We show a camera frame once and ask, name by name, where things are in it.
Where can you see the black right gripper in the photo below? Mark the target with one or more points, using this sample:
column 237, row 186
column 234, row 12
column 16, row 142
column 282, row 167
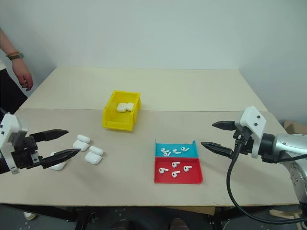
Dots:
column 247, row 143

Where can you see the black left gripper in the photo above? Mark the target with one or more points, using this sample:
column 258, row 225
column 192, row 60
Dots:
column 25, row 157

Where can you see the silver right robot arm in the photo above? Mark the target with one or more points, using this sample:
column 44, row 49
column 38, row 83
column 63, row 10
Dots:
column 287, row 146

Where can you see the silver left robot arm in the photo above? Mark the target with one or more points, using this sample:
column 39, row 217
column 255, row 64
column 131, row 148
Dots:
column 3, row 165

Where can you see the bystander bare forearm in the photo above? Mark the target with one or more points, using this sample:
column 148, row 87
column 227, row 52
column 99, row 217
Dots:
column 7, row 43

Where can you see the yellow plastic bin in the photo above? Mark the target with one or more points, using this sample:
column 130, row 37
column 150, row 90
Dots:
column 112, row 119

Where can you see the brown cardboard box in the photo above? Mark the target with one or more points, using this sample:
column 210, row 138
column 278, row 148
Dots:
column 296, row 128

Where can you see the bystander bare hand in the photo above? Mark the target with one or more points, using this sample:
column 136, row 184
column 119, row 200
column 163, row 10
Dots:
column 24, row 75

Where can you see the blue plastic tray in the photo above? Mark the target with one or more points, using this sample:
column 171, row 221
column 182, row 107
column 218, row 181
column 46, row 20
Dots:
column 192, row 153

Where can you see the white earbud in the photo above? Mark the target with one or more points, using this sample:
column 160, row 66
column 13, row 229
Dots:
column 176, row 151
column 167, row 153
column 175, row 174
column 164, row 150
column 185, row 149
column 187, row 168
column 163, row 170
column 175, row 164

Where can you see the red plastic tray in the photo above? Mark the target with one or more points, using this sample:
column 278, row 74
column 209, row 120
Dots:
column 192, row 177

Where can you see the bystander body dark trousers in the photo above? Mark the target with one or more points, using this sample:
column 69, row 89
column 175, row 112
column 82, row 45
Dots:
column 8, row 91

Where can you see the white shoe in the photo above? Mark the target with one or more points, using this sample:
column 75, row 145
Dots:
column 30, row 215

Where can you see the beige shoe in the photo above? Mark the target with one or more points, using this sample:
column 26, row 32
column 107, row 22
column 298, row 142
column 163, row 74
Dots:
column 284, row 213

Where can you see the olive wrist watch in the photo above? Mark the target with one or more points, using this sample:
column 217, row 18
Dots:
column 14, row 56

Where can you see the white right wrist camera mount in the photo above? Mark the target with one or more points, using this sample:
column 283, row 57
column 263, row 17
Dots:
column 253, row 119

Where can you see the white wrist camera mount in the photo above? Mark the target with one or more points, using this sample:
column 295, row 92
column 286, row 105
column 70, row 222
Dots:
column 253, row 119
column 10, row 130

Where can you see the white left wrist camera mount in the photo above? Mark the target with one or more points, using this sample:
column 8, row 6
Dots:
column 10, row 130

